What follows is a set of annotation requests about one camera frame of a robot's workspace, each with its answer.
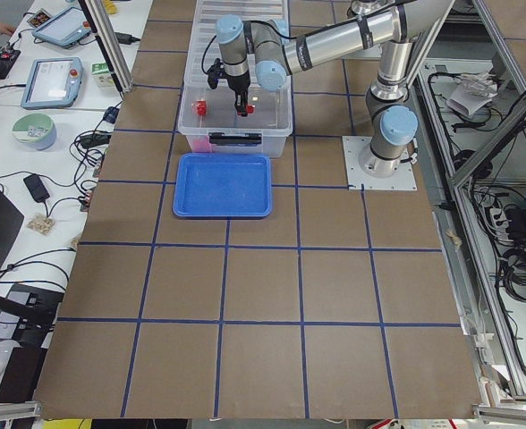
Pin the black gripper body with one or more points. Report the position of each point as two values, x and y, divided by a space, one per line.
240 83

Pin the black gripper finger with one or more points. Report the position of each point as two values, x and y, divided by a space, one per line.
244 107
237 106

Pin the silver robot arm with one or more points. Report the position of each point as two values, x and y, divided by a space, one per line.
394 26

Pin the clear plastic storage box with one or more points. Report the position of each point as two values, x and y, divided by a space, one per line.
247 36

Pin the red block in box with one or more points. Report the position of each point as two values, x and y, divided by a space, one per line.
201 107

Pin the black box latch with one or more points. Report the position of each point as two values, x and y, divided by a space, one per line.
244 140

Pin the blue plastic tray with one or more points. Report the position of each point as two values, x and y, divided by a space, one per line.
223 186

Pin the green white carton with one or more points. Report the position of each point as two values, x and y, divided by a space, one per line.
101 75

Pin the blue teach pendant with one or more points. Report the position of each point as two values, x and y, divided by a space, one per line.
65 29
53 83

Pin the green white bowl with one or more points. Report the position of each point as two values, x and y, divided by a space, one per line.
36 131

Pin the black power adapter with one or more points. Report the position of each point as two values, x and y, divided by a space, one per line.
36 188

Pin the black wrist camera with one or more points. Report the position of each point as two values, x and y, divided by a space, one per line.
215 73

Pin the aluminium frame post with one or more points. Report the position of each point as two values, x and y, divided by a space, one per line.
109 46

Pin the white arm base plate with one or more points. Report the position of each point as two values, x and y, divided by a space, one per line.
364 171

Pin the aluminium frame rail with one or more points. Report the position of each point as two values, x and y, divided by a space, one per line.
473 85

